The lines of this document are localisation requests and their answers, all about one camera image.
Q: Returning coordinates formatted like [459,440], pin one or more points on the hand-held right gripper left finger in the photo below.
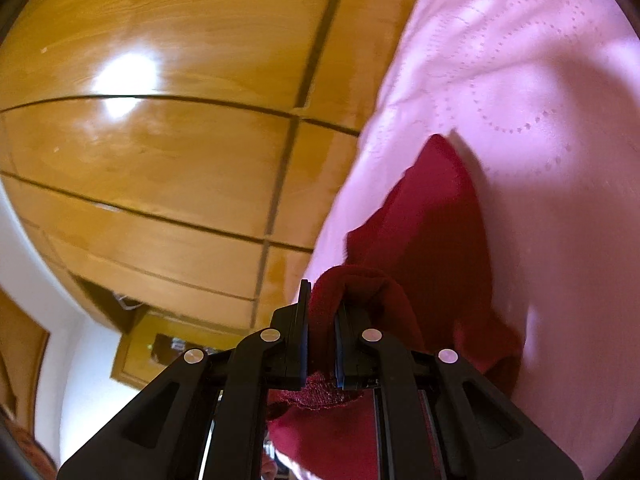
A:
[300,342]

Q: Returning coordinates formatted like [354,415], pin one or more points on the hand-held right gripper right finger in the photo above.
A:
[345,352]

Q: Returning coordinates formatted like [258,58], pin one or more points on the dark red small dress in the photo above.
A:
[430,240]

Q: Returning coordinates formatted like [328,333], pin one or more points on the wooden nightstand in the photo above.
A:
[134,362]

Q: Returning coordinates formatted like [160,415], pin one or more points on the wooden wardrobe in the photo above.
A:
[150,170]

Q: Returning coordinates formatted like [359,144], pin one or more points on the wooden door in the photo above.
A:
[20,350]

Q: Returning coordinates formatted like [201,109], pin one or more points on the red patterned rug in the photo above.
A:
[27,447]

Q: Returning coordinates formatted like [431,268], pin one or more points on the pink bedsheet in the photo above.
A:
[525,85]

